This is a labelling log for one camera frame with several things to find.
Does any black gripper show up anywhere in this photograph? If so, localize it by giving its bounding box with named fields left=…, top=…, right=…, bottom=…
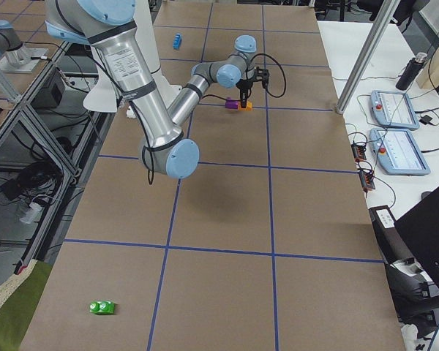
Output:
left=236, top=67, right=270, bottom=109

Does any orange trapezoid block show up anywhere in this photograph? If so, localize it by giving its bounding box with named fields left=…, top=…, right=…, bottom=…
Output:
left=239, top=101, right=252, bottom=111

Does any purple trapezoid block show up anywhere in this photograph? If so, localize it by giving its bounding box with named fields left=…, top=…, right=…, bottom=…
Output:
left=225, top=98, right=240, bottom=110

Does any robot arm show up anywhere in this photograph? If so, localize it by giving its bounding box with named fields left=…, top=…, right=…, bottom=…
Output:
left=45, top=1, right=257, bottom=179
left=0, top=19, right=23, bottom=58

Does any long blue toy block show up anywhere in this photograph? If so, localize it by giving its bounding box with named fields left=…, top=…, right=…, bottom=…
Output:
left=173, top=33, right=182, bottom=50

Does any far teach pendant tablet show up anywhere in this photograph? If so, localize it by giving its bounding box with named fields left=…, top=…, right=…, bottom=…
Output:
left=370, top=90, right=419, bottom=130

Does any teach pendant tablet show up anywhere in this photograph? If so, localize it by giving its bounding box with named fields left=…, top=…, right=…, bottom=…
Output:
left=369, top=128, right=431, bottom=176
left=370, top=90, right=419, bottom=130

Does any near teach pendant tablet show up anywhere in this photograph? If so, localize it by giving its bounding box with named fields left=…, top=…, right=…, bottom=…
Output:
left=369, top=128, right=431, bottom=176

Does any black water bottle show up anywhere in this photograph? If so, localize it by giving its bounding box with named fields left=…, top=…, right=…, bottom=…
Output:
left=395, top=52, right=428, bottom=91

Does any black laptop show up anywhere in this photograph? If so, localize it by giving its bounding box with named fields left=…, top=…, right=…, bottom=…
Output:
left=395, top=186, right=439, bottom=287

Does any green toy block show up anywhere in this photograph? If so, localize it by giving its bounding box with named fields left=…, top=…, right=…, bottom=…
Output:
left=89, top=301, right=116, bottom=315

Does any black office chair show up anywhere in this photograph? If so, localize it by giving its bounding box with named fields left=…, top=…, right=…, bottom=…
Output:
left=369, top=205, right=439, bottom=339

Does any green cloth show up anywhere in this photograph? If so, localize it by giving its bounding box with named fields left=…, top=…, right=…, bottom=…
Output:
left=0, top=260, right=52, bottom=350

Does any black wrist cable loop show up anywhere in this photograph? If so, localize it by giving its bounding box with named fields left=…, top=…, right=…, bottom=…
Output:
left=251, top=53, right=288, bottom=98

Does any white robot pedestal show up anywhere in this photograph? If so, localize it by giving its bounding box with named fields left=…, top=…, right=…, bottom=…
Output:
left=83, top=1, right=181, bottom=113

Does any aluminium frame post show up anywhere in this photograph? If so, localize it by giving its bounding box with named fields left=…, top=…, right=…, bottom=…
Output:
left=336, top=0, right=400, bottom=115

